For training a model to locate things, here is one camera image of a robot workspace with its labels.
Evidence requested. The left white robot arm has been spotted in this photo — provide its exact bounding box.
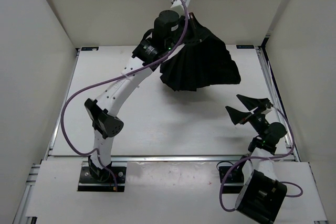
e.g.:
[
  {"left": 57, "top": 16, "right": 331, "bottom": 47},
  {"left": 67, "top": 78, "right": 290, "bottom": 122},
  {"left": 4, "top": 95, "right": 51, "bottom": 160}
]
[{"left": 85, "top": 10, "right": 201, "bottom": 183}]

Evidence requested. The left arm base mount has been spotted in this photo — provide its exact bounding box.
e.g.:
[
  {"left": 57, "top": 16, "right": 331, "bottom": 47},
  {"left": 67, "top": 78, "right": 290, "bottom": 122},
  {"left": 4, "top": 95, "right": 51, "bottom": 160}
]
[{"left": 77, "top": 162, "right": 127, "bottom": 193}]

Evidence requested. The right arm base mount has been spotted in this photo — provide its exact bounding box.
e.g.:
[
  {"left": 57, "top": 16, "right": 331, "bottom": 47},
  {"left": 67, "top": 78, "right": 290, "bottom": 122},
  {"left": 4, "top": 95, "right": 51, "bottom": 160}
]
[{"left": 216, "top": 161, "right": 244, "bottom": 194}]

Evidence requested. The black pleated skirt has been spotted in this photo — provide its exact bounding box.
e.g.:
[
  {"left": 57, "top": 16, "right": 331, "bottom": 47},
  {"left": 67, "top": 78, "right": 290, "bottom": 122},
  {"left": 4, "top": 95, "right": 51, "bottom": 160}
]
[{"left": 160, "top": 17, "right": 241, "bottom": 91}]

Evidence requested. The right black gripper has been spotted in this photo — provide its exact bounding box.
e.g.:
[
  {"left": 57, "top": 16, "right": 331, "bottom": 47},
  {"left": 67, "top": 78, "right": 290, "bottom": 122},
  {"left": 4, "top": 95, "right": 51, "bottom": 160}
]
[{"left": 225, "top": 94, "right": 270, "bottom": 138}]

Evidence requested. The left blue corner label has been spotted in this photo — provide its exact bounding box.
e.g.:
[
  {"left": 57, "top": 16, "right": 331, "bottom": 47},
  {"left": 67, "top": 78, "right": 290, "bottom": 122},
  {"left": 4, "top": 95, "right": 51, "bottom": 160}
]
[{"left": 81, "top": 47, "right": 99, "bottom": 51}]

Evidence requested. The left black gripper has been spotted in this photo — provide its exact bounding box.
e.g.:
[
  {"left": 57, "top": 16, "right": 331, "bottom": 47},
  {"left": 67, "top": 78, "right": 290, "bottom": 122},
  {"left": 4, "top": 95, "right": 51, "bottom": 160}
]
[{"left": 165, "top": 12, "right": 211, "bottom": 51}]

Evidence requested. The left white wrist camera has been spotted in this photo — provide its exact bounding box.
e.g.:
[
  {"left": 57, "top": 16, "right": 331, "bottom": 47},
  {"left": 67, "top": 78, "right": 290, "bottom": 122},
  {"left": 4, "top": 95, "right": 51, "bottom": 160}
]
[{"left": 170, "top": 0, "right": 191, "bottom": 15}]

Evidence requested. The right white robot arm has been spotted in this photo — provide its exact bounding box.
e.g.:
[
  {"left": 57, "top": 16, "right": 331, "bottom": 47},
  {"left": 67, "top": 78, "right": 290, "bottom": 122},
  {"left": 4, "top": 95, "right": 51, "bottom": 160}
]
[{"left": 226, "top": 94, "right": 287, "bottom": 223}]

